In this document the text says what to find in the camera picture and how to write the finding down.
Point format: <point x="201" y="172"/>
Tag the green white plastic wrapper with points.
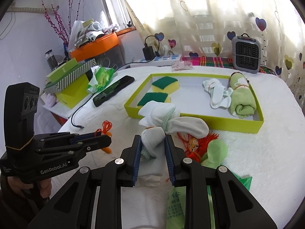
<point x="101" y="77"/>

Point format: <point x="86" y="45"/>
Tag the green plastic tea packet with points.
<point x="246" y="181"/>

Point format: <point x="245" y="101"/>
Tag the orange shelf tray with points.
<point x="99" y="46"/>

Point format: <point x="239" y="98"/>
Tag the rolled green towel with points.
<point x="243" y="103"/>

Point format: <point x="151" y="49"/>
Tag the black smartphone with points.
<point x="112" y="90"/>

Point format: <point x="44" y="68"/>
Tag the yellow-green box lid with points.
<point x="74" y="93"/>

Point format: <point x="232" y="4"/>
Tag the grey mini fan heater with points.
<point x="246" y="53"/>

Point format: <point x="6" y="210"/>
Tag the striped green box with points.
<point x="73" y="74"/>

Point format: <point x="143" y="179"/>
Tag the light green cloth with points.
<point x="217" y="151"/>

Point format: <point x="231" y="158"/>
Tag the heart pattern curtain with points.
<point x="206" y="28"/>

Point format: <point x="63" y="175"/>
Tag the yellow green sponge rear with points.
<point x="165" y="85"/>

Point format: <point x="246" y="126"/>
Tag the colourful plaid cloth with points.
<point x="210" y="61"/>

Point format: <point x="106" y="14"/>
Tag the clear plastic packet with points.
<point x="181" y="65"/>

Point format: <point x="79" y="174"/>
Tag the white blue power strip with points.
<point x="157" y="61"/>

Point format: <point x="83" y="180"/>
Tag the pink branch decoration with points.
<point x="56" y="21"/>

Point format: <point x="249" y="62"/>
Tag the white socks bundle in box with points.
<point x="220" y="96"/>

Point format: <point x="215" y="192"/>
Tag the black power adapter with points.
<point x="148" y="52"/>

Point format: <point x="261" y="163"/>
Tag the green sponge front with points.
<point x="157" y="97"/>

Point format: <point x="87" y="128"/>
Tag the yellow-green shallow box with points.
<point x="192" y="100"/>

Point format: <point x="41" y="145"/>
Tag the orange string whistle charm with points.
<point x="105" y="130"/>

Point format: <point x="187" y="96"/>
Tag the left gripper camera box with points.
<point x="20" y="106"/>

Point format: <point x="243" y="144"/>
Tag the red tassel knot ornament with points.
<point x="195" y="148"/>

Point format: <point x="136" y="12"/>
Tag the white socks bundle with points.
<point x="161" y="119"/>
<point x="220" y="96"/>

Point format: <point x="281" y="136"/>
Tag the white fleece table cover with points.
<point x="274" y="157"/>

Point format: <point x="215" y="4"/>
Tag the dark glass jar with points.
<point x="51" y="60"/>

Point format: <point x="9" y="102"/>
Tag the person's left hand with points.
<point x="18" y="187"/>

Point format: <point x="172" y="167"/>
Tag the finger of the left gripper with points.
<point x="81" y="137"/>
<point x="91" y="144"/>

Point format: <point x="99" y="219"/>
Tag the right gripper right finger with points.
<point x="214" y="197"/>

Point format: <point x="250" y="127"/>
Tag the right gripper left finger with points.
<point x="92" y="198"/>

